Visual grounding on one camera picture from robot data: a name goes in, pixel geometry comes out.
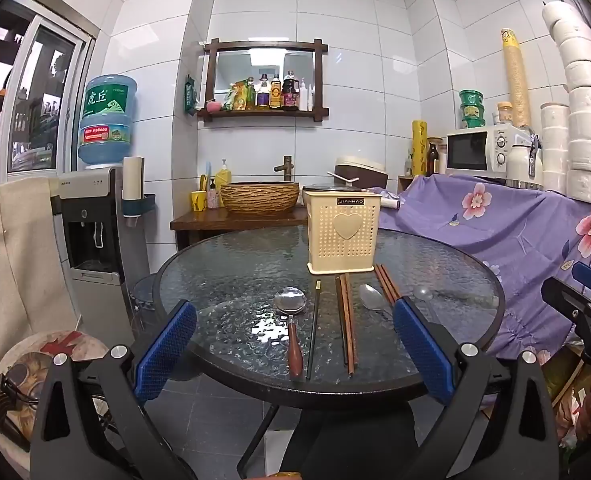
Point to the bronze bamboo style faucet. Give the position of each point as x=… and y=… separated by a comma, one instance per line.
x=286, y=167

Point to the purple floral cloth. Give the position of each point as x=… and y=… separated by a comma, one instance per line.
x=500, y=230

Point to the sliding glass window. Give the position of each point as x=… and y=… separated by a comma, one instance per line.
x=40, y=105

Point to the blue toothbrush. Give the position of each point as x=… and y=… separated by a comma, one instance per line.
x=207, y=175

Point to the stacks of white paper bowls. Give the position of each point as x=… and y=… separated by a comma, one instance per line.
x=588, y=110

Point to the beige cloth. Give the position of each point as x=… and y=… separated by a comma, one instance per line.
x=15, y=270

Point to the yellow soap pump bottle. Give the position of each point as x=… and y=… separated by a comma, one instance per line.
x=223, y=180

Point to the wooden framed mirror shelf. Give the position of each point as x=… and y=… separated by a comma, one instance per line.
x=210, y=85

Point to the tall stack of paper cups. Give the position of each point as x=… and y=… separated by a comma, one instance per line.
x=518, y=85

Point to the brown and white rice cooker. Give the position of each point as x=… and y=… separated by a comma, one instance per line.
x=365, y=172

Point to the small metal spoon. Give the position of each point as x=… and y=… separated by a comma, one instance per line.
x=422, y=294

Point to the yellow cup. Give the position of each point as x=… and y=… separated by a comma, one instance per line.
x=199, y=202

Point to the brown glass bottle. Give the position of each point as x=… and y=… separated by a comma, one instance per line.
x=433, y=160

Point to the paper cup dispenser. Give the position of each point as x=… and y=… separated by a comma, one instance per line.
x=133, y=185

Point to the white electric kettle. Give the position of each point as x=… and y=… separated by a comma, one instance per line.
x=523, y=162

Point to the cream perforated utensil holder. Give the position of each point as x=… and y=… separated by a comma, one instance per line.
x=343, y=240

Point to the blue water jug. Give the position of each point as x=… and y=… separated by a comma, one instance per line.
x=108, y=120

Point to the small white bottle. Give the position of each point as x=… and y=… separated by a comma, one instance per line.
x=304, y=97

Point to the grey water dispenser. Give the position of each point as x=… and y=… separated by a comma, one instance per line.
x=95, y=240

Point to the small white roll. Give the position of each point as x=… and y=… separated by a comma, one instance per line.
x=390, y=203

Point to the dark soy sauce bottle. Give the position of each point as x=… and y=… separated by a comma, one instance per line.
x=289, y=95

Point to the purple label sauce bottle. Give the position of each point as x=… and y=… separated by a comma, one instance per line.
x=263, y=96

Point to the orange label sauce bottle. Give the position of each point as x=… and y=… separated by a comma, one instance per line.
x=275, y=95

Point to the jar with beige lid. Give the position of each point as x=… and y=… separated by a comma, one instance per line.
x=504, y=114

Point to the small wooden box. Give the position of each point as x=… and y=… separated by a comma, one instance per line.
x=405, y=184

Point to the woven pattern wash basin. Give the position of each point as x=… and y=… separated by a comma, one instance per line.
x=260, y=197

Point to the yellow green seasoning packet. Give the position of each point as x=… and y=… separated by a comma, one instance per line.
x=236, y=97

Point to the round cat print cushion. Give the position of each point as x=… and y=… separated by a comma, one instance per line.
x=30, y=365

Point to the small pink pump bottle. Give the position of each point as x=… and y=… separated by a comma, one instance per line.
x=213, y=199

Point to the dark wooden counter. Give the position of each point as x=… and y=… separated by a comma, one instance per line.
x=235, y=221

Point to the yellow cling film roll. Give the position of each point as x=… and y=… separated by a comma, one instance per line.
x=419, y=150

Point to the green hanging packet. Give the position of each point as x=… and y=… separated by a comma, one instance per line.
x=190, y=96

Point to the white microwave oven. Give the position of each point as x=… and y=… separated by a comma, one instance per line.
x=470, y=150

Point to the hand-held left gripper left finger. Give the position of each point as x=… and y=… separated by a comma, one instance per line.
x=168, y=350

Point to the pink apple ornament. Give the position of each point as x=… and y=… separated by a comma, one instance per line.
x=212, y=106

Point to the black chopstick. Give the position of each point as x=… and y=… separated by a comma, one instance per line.
x=314, y=330

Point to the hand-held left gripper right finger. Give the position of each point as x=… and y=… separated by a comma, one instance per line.
x=420, y=350

